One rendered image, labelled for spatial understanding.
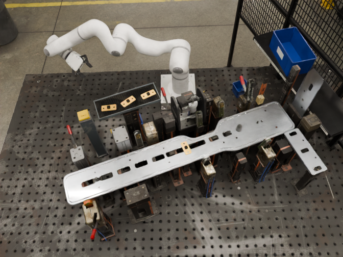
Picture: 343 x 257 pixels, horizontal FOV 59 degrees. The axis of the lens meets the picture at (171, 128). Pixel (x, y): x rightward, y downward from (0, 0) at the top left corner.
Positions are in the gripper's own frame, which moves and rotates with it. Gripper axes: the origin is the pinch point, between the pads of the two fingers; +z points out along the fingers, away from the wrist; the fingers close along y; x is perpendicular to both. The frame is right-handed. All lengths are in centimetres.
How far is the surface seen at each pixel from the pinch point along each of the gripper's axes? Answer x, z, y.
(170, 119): 22, 62, -24
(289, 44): -48, 91, -97
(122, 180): 49, 64, 10
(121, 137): 40, 48, -4
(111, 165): 44, 54, 12
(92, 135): 28.9, 33.2, 15.6
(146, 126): 28, 54, -13
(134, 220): 42, 87, 33
